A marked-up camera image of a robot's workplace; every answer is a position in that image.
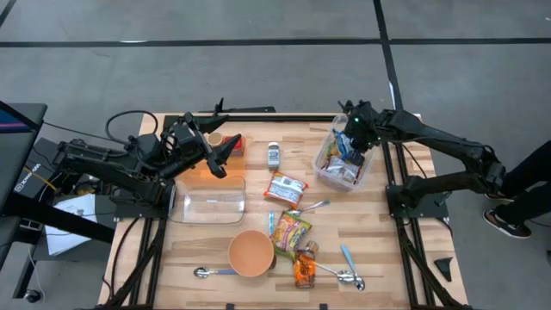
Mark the black monitor stand beam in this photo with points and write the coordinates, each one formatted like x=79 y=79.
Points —
x=64 y=219

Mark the orange white ramen packet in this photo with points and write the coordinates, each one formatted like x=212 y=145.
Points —
x=286 y=189

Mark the clear plastic bin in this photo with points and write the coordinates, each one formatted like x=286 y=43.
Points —
x=319 y=165

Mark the tan lid seasoning jar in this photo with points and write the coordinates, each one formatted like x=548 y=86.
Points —
x=215 y=138

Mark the orange flat mat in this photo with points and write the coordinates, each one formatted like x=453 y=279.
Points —
x=234 y=165

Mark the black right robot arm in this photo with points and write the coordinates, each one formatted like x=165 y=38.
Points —
x=447 y=140

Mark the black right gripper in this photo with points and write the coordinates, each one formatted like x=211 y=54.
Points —
x=361 y=127

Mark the black triangular plastic piece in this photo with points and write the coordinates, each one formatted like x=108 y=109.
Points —
x=444 y=264

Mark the all metal spoon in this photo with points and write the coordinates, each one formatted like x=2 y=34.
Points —
x=294 y=211

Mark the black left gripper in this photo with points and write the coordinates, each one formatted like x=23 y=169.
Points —
x=185 y=142

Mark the black monitor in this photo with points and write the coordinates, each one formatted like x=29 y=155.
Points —
x=17 y=146

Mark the black electronics box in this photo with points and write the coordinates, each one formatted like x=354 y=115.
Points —
x=39 y=168

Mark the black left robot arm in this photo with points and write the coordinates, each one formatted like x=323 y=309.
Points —
x=99 y=157

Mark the white paper sheet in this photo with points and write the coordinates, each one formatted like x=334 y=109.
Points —
x=64 y=244

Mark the black metal table frame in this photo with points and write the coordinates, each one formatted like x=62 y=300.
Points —
x=280 y=117

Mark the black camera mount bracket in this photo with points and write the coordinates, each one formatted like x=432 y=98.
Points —
x=254 y=109

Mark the person's black shoe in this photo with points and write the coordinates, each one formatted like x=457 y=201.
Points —
x=508 y=226
x=496 y=196

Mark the clear shallow tray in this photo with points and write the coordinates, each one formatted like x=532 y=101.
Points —
x=202 y=206

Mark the green yellow ramen packet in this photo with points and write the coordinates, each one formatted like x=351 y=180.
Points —
x=290 y=232

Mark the white cap spice shaker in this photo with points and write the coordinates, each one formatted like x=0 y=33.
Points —
x=273 y=156

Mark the tan wooden bowl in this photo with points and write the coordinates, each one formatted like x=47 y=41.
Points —
x=251 y=254

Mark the person's leg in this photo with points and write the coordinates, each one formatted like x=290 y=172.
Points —
x=529 y=206
x=534 y=165

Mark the orange brown snack packet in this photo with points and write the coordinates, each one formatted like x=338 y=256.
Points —
x=305 y=271

